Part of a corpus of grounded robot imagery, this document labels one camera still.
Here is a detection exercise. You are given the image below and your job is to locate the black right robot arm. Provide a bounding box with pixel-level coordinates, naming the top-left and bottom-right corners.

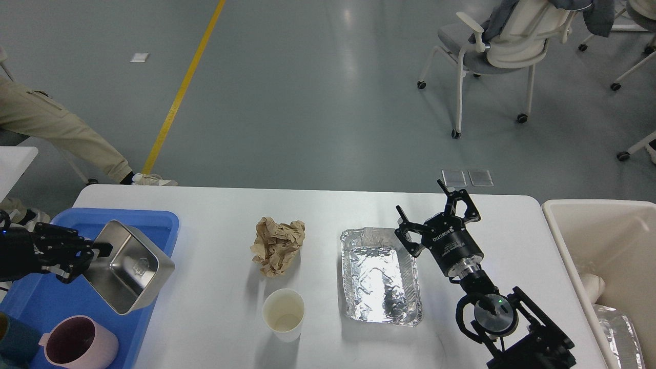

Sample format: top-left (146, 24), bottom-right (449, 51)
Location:
top-left (395, 180), bottom-right (577, 368)

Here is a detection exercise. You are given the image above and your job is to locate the white paper cup in bin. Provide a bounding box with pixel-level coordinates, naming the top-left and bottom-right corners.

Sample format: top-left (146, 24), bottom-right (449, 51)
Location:
top-left (579, 273), bottom-right (606, 304)

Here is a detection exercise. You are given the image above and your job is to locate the white side table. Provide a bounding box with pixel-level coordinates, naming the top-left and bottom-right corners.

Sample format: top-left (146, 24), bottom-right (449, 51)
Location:
top-left (1, 146), bottom-right (39, 199)

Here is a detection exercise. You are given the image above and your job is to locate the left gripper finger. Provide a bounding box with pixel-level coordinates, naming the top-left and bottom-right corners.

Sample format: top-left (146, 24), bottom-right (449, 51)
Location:
top-left (40, 241), bottom-right (113, 283)
top-left (31, 222), bottom-right (87, 251)

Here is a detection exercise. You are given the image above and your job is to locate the blue plastic tray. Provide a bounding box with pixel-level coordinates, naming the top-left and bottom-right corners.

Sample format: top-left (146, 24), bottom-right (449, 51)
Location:
top-left (1, 208), bottom-right (179, 368)

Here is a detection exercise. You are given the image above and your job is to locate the white office chair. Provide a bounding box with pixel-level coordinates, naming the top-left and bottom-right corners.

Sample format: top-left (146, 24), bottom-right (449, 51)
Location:
top-left (417, 1), bottom-right (577, 139)

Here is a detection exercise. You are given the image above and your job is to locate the foil tray in bin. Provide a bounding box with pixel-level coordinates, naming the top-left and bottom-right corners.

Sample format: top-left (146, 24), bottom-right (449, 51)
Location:
top-left (593, 304), bottom-right (646, 368)

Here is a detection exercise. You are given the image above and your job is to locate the crumpled brown paper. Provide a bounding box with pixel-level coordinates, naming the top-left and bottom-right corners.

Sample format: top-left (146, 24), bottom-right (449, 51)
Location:
top-left (249, 217), bottom-right (305, 278)

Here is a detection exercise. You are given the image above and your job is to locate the teal object at corner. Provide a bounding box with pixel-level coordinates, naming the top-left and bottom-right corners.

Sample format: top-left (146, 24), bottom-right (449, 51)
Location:
top-left (1, 312), bottom-right (42, 368)

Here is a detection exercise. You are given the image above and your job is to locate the aluminium foil tray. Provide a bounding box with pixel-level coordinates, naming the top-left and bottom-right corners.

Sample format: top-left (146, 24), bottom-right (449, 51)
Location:
top-left (340, 227), bottom-right (423, 326)

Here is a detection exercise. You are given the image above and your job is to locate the person in beige trousers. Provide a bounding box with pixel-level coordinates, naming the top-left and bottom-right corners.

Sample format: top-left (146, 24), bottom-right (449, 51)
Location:
top-left (0, 77), bottom-right (177, 226)

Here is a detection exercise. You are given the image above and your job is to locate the black left robotiq gripper body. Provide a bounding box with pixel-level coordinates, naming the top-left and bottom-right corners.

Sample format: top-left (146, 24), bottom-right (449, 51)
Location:
top-left (1, 227), bottom-right (47, 282)

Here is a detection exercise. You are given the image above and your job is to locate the pink mug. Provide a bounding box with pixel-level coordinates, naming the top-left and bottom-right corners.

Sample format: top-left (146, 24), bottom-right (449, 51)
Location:
top-left (39, 315), bottom-right (119, 368)

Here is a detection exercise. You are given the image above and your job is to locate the beige plastic bin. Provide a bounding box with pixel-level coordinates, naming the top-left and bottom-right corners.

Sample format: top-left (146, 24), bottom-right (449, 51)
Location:
top-left (543, 199), bottom-right (655, 368)

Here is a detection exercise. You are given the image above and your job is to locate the stainless steel rectangular dish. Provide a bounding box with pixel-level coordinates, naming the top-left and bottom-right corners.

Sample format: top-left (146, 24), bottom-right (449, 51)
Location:
top-left (84, 220), bottom-right (175, 315)

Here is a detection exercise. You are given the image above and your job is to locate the black right robotiq gripper body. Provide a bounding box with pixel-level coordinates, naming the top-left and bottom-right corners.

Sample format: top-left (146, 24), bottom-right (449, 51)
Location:
top-left (424, 213), bottom-right (484, 279)

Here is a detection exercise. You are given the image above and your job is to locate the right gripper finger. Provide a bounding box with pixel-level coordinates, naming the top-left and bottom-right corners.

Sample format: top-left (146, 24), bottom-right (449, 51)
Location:
top-left (437, 179), bottom-right (482, 226)
top-left (395, 206), bottom-right (434, 258)

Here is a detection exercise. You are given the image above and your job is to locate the grey jacket on chair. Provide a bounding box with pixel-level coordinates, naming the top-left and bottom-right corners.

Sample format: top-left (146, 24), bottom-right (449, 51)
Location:
top-left (469, 0), bottom-right (614, 43)

